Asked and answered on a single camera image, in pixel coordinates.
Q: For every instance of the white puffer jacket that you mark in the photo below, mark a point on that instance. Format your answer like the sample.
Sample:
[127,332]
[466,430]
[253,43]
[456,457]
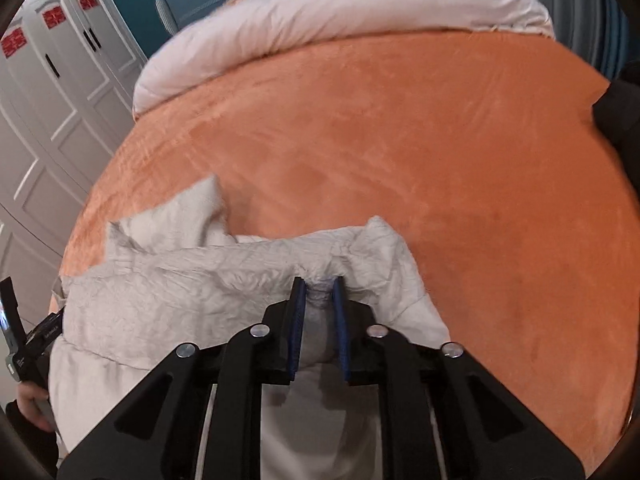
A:
[175,274]

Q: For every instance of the black clothing pile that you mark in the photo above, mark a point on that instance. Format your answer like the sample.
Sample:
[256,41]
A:
[616,113]

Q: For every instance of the orange velvet bed cover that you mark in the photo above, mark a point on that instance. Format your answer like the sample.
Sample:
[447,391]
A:
[478,148]

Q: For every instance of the white panelled wardrobe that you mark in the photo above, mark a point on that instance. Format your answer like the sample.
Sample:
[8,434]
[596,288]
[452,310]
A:
[68,69]

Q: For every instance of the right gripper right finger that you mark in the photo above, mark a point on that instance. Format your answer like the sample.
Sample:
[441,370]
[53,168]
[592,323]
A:
[442,414]

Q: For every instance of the pink white duvet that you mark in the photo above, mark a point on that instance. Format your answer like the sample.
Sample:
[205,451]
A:
[241,31]

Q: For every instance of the person left hand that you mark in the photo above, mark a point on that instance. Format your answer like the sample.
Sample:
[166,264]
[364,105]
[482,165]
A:
[29,396]

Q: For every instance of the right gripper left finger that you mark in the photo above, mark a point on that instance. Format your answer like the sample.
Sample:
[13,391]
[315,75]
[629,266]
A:
[198,413]

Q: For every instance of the grey blue curtain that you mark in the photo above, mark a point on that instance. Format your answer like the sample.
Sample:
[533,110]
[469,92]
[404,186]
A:
[596,30]

